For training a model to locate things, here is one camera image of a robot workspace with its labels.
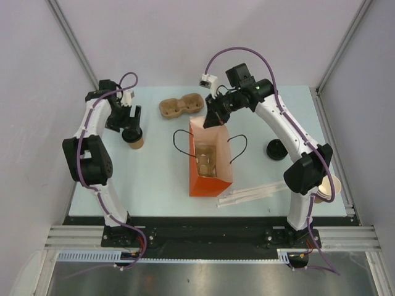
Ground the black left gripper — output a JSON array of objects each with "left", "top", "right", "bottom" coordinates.
[{"left": 106, "top": 103, "right": 140, "bottom": 134}]

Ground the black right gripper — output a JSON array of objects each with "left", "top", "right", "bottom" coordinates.
[{"left": 204, "top": 89, "right": 243, "bottom": 129}]

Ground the brown paper coffee cup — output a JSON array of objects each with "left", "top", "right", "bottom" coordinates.
[{"left": 128, "top": 137, "right": 144, "bottom": 150}]

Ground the brown pulp cup carrier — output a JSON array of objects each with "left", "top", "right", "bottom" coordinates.
[{"left": 195, "top": 145, "right": 217, "bottom": 178}]

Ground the orange paper bag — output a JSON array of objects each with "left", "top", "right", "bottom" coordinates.
[{"left": 172, "top": 116, "right": 248, "bottom": 197}]

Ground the black plastic cup lid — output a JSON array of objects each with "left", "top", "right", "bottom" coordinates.
[{"left": 122, "top": 129, "right": 143, "bottom": 144}]

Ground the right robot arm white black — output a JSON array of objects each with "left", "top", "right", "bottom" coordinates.
[{"left": 199, "top": 64, "right": 333, "bottom": 247}]

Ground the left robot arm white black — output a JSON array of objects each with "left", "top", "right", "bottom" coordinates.
[{"left": 62, "top": 80, "right": 143, "bottom": 247}]

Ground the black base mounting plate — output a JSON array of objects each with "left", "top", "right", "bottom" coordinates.
[{"left": 63, "top": 216, "right": 360, "bottom": 260}]

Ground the stack of paper cups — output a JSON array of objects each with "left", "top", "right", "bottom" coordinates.
[{"left": 314, "top": 175, "right": 342, "bottom": 204}]

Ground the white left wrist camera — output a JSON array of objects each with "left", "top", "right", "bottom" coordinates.
[{"left": 120, "top": 91, "right": 135, "bottom": 107}]

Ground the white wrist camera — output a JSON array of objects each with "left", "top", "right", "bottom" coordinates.
[
  {"left": 199, "top": 74, "right": 219, "bottom": 97},
  {"left": 120, "top": 91, "right": 135, "bottom": 107}
]

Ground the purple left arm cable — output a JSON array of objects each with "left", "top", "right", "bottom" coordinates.
[{"left": 75, "top": 73, "right": 148, "bottom": 272}]

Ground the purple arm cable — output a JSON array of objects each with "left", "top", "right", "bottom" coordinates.
[
  {"left": 205, "top": 46, "right": 340, "bottom": 276},
  {"left": 75, "top": 73, "right": 148, "bottom": 272}
]

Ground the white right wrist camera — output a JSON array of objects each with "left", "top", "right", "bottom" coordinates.
[{"left": 199, "top": 74, "right": 219, "bottom": 97}]

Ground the white slotted cable duct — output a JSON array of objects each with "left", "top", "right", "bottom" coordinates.
[{"left": 57, "top": 250, "right": 289, "bottom": 265}]

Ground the aluminium frame rail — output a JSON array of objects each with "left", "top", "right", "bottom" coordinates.
[{"left": 317, "top": 226, "right": 381, "bottom": 252}]

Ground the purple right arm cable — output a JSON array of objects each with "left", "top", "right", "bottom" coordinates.
[{"left": 205, "top": 46, "right": 340, "bottom": 276}]

